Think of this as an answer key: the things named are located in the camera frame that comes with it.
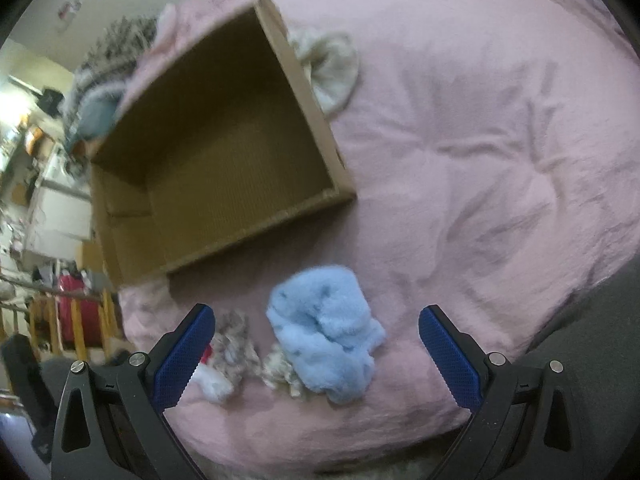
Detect white fluffy item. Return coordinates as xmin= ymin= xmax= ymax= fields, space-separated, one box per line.
xmin=190 ymin=362 xmax=234 ymax=405

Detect beige patterned scrunchie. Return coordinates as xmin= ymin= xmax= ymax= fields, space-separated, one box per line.
xmin=208 ymin=311 xmax=262 ymax=389

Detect cream ruffled scrunchie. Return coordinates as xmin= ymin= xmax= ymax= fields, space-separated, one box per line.
xmin=260 ymin=344 xmax=306 ymax=399

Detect light blue fluffy sock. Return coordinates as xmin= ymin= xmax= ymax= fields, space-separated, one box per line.
xmin=266 ymin=266 xmax=386 ymax=405

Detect yellow wooden chair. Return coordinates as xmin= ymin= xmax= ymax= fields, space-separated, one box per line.
xmin=1 ymin=290 xmax=124 ymax=362

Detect red suitcase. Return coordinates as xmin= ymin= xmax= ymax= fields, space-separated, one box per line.
xmin=56 ymin=274 xmax=104 ymax=348

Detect pink fluffy bedspread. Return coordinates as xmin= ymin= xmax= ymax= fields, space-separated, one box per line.
xmin=120 ymin=0 xmax=639 ymax=479

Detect brown cardboard box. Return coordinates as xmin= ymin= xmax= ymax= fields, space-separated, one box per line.
xmin=91 ymin=0 xmax=356 ymax=287

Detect striped grey knit blanket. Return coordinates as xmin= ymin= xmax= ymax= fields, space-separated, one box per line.
xmin=60 ymin=15 xmax=158 ymax=143

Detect beige fluffy sock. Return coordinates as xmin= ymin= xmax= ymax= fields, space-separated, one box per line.
xmin=288 ymin=27 xmax=359 ymax=117

